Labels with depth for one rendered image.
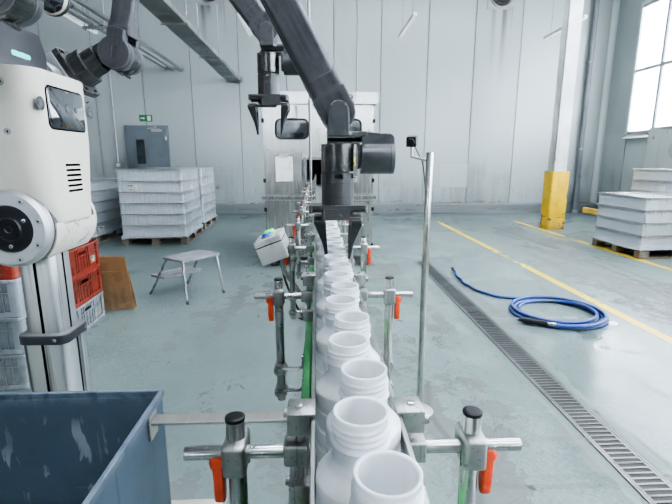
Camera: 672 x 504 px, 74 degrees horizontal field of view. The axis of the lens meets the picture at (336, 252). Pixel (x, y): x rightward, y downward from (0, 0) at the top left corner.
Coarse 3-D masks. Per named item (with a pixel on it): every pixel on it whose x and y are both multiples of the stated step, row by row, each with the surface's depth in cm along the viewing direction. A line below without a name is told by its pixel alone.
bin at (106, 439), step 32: (0, 416) 73; (32, 416) 73; (64, 416) 74; (96, 416) 74; (128, 416) 74; (160, 416) 69; (192, 416) 69; (224, 416) 69; (256, 416) 69; (0, 448) 74; (32, 448) 74; (64, 448) 75; (96, 448) 75; (128, 448) 60; (160, 448) 73; (0, 480) 75; (32, 480) 76; (64, 480) 76; (96, 480) 76; (128, 480) 61; (160, 480) 73
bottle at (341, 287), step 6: (336, 282) 59; (342, 282) 59; (348, 282) 59; (354, 282) 59; (336, 288) 56; (342, 288) 56; (348, 288) 56; (354, 288) 56; (348, 294) 56; (354, 294) 56; (324, 318) 58; (324, 324) 57
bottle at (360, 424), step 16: (352, 400) 30; (368, 400) 30; (336, 416) 28; (352, 416) 30; (368, 416) 30; (384, 416) 28; (336, 432) 28; (352, 432) 27; (368, 432) 27; (384, 432) 28; (336, 448) 28; (352, 448) 27; (368, 448) 27; (384, 448) 28; (320, 464) 30; (336, 464) 28; (352, 464) 28; (320, 480) 29; (336, 480) 28; (320, 496) 28; (336, 496) 27
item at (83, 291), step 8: (88, 272) 354; (96, 272) 371; (80, 280) 342; (88, 280) 355; (96, 280) 369; (80, 288) 343; (88, 288) 356; (96, 288) 369; (80, 296) 342; (88, 296) 354; (80, 304) 340
